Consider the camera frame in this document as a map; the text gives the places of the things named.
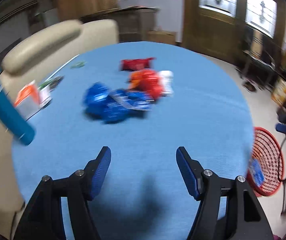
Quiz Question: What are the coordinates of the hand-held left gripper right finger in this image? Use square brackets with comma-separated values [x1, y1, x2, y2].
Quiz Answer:
[176, 146, 273, 240]

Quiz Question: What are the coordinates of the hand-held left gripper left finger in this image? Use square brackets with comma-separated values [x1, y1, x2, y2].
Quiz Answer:
[14, 146, 111, 240]

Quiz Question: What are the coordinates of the red wire basket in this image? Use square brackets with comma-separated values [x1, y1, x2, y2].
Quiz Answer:
[247, 127, 285, 197]

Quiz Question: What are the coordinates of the small blue packet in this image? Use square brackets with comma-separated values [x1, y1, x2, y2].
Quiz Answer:
[249, 159, 265, 188]

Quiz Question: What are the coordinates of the blue snack bag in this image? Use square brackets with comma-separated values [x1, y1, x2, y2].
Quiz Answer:
[83, 82, 156, 125]

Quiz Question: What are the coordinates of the white wrapper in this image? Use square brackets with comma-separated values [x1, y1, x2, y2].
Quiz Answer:
[159, 70, 174, 97]

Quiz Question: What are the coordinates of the orange snack packet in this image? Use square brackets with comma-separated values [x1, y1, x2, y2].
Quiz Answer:
[126, 69, 164, 102]

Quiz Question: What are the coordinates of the dark red snack packet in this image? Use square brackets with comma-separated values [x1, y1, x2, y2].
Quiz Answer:
[119, 57, 156, 72]

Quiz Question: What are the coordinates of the blue tablecloth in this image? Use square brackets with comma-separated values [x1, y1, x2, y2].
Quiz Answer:
[11, 41, 255, 240]

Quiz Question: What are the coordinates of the dark side table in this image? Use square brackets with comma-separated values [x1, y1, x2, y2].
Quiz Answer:
[242, 25, 283, 90]

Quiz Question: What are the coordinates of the green and white packet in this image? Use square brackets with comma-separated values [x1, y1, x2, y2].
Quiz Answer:
[38, 75, 64, 108]

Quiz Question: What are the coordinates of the orange and white box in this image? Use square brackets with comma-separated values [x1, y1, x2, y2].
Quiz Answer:
[14, 80, 52, 120]

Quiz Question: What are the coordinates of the teal cylinder bottle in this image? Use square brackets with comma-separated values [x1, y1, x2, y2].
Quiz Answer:
[0, 67, 36, 146]

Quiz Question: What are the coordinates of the thin white stick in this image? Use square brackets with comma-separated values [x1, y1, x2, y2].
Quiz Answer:
[43, 54, 80, 82]

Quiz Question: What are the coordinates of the wooden door with glass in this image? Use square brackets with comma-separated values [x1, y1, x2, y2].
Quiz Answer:
[183, 0, 286, 65]

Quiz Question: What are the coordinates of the cardboard box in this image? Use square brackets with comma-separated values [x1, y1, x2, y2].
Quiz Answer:
[147, 31, 177, 44]

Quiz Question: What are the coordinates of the cream leather sofa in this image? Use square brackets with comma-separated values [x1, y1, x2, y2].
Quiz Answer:
[0, 19, 119, 233]

